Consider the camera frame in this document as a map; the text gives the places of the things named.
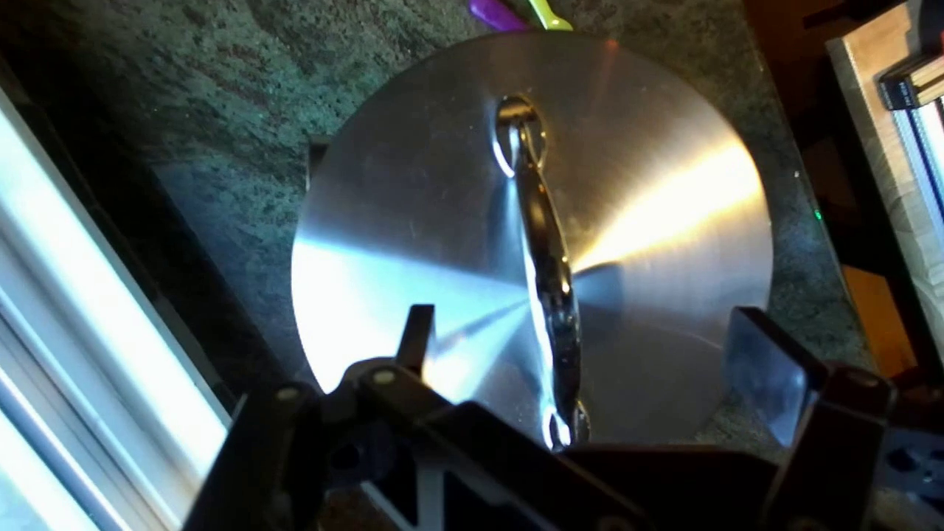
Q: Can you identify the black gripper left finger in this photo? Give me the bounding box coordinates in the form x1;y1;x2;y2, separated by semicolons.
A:
183;304;635;531

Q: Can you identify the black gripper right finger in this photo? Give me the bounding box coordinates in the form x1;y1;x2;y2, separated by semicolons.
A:
722;304;944;531

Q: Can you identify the silver pot lid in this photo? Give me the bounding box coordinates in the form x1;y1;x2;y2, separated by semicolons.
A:
290;32;778;453

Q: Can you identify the purple plastic bowl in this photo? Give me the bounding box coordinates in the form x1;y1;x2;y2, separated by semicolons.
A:
465;0;530;36

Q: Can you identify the yellow-green plastic utensil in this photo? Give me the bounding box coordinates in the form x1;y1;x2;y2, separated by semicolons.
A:
524;0;574;36

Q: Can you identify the white window frame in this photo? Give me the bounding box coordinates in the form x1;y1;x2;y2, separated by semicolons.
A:
0;85;236;531

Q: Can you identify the silver aluminium frame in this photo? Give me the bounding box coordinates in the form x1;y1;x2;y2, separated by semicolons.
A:
822;0;944;368

